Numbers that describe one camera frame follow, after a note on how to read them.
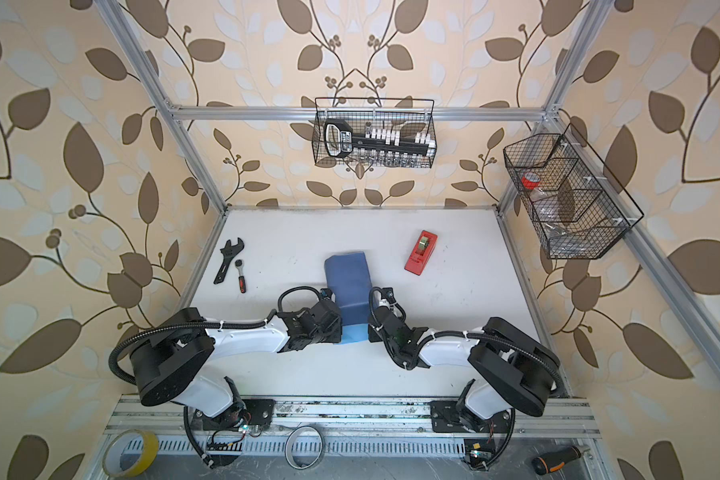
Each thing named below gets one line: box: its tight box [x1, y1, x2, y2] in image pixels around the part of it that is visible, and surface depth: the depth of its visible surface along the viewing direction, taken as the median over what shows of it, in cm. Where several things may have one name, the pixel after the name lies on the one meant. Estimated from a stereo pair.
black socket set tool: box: [324, 119, 437, 159], surface depth 84 cm
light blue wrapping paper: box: [324, 252, 373, 344], surface depth 95 cm
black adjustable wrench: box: [213, 237, 245, 285], surface depth 110 cm
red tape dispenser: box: [404, 230, 438, 276], surface depth 104 cm
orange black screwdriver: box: [532, 446, 591, 475], surface depth 69 cm
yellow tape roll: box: [102, 429, 159, 479], surface depth 70 cm
